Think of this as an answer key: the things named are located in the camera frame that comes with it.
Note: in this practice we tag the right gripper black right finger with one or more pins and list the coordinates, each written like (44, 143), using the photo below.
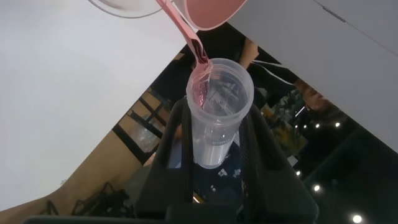
(273, 193)

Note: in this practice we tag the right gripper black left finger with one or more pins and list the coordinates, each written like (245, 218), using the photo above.
(155, 193)

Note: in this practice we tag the test tube with red pigment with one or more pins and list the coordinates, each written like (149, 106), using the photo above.
(219, 124)

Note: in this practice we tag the clear glass beaker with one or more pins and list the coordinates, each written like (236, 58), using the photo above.
(124, 12)

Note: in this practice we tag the person in dark clothes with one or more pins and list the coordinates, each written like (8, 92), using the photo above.
(270, 74)

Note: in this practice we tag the pink plastic bowl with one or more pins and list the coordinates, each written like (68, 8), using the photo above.
(211, 12)

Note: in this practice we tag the black metal frame furniture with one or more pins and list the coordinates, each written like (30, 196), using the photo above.
(155, 112)

